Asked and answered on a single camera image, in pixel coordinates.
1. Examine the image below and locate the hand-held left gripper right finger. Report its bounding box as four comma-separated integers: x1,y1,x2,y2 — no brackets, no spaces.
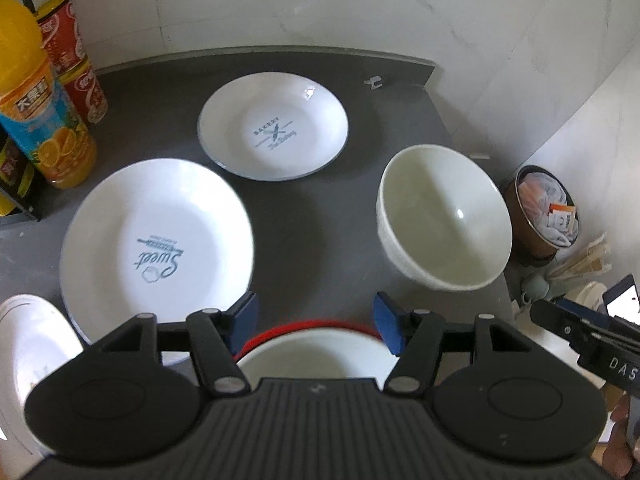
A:
374,291,544,397

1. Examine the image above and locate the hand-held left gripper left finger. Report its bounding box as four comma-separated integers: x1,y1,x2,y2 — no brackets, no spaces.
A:
91,291,259,397

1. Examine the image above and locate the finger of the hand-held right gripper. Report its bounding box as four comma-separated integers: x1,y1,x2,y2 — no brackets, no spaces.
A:
530,299,611,357

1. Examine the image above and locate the red-rimmed white bowl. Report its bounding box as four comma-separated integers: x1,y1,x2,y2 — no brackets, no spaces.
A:
234,318,401,382

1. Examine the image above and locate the large white printed plate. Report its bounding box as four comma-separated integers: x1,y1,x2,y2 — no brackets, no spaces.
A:
59,159,256,367

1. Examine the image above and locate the white ceramic bowl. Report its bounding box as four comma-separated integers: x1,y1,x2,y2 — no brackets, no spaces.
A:
375,144,514,291

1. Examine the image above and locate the small white printed plate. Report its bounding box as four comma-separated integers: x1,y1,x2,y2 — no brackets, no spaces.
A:
197,72,349,181

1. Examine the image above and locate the person's right hand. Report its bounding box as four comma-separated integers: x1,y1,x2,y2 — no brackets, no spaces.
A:
597,392,640,479

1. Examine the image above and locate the pale green jug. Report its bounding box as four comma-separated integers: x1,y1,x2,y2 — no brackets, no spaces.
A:
519,274,552,307

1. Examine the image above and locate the brown trash bin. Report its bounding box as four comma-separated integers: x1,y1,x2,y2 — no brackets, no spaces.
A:
501,164,582,267

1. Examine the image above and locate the plain white plate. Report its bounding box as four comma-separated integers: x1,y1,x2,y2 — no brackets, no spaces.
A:
0,294,86,462

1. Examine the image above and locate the red drink can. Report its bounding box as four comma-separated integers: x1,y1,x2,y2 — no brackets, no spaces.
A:
36,0,91,86
60,56,110,127

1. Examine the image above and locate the dark sauce bottle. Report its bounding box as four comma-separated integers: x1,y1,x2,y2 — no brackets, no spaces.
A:
0,132,36,211

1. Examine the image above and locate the orange juice bottle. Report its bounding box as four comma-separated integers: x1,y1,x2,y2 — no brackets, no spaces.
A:
0,0,98,190

